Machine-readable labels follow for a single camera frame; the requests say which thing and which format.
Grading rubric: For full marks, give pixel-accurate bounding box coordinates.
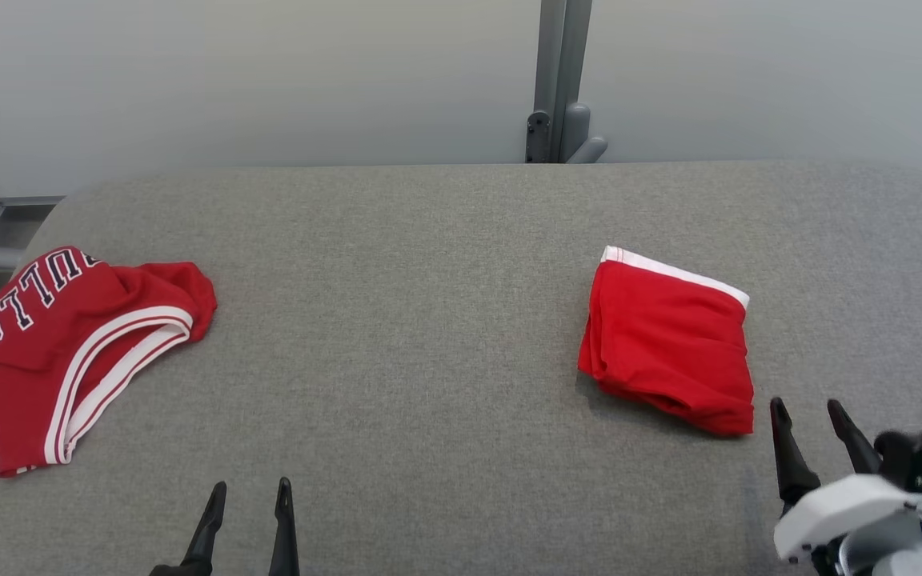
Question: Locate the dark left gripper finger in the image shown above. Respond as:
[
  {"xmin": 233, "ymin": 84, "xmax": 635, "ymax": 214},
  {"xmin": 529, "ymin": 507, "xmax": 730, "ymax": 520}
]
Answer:
[
  {"xmin": 269, "ymin": 477, "xmax": 300, "ymax": 576},
  {"xmin": 149, "ymin": 480, "xmax": 227, "ymax": 576}
]

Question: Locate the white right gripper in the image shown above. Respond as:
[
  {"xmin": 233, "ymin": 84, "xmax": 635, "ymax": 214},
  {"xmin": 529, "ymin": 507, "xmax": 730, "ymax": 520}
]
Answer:
[{"xmin": 769, "ymin": 397, "xmax": 922, "ymax": 576}]

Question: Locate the red shorts white waistband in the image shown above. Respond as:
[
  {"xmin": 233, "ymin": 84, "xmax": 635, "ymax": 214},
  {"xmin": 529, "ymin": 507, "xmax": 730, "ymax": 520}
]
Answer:
[{"xmin": 577, "ymin": 246, "xmax": 756, "ymax": 438}]

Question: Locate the red basketball jersey white trim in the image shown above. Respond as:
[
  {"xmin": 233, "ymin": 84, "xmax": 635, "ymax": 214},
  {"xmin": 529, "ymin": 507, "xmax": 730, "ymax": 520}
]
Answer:
[{"xmin": 0, "ymin": 246, "xmax": 218, "ymax": 478}]

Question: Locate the grey fabric sofa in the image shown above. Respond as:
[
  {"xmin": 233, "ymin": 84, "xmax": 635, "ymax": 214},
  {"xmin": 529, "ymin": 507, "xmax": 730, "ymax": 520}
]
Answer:
[{"xmin": 0, "ymin": 160, "xmax": 922, "ymax": 576}]

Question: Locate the grey metal post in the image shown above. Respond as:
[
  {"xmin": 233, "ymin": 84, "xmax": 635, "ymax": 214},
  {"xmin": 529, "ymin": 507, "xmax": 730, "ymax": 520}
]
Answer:
[{"xmin": 525, "ymin": 0, "xmax": 608, "ymax": 164}]

